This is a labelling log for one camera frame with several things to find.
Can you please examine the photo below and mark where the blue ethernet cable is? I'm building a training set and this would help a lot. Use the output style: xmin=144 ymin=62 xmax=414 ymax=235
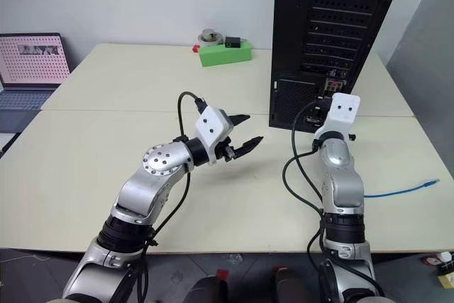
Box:
xmin=362 ymin=178 xmax=441 ymax=199

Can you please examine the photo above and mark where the grey tape roll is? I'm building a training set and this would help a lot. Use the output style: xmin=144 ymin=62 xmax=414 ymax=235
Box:
xmin=197 ymin=28 xmax=225 ymax=49

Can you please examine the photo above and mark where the black computer tower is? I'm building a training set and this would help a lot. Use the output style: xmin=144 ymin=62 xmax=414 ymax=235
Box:
xmin=267 ymin=0 xmax=409 ymax=134

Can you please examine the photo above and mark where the red and white floor object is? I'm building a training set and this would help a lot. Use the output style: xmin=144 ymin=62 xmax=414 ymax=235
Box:
xmin=421 ymin=251 xmax=454 ymax=268

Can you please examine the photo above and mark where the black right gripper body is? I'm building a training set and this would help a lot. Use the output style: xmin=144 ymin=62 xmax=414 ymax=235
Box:
xmin=305 ymin=95 xmax=333 ymax=126

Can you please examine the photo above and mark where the grey laptop with pink screen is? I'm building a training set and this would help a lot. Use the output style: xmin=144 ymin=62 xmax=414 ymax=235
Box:
xmin=0 ymin=32 xmax=73 ymax=133

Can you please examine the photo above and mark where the yellow floor object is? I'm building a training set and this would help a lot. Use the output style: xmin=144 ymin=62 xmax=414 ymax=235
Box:
xmin=437 ymin=271 xmax=454 ymax=292

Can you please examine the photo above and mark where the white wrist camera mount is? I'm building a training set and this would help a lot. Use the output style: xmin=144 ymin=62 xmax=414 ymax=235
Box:
xmin=314 ymin=92 xmax=362 ymax=141
xmin=194 ymin=106 xmax=233 ymax=166

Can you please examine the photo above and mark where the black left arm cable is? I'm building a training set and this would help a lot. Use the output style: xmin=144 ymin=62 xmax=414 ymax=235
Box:
xmin=116 ymin=92 xmax=208 ymax=303

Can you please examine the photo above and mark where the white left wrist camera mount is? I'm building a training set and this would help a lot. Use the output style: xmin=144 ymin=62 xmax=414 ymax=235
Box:
xmin=194 ymin=106 xmax=233 ymax=166

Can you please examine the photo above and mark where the green rectangular box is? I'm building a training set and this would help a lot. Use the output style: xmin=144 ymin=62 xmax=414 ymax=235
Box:
xmin=198 ymin=41 xmax=254 ymax=68

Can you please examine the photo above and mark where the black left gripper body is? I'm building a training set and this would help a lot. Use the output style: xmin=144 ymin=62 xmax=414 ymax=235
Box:
xmin=215 ymin=108 xmax=238 ymax=163

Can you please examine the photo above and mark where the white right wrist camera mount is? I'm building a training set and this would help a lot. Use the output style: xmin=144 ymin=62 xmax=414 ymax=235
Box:
xmin=314 ymin=92 xmax=362 ymax=141

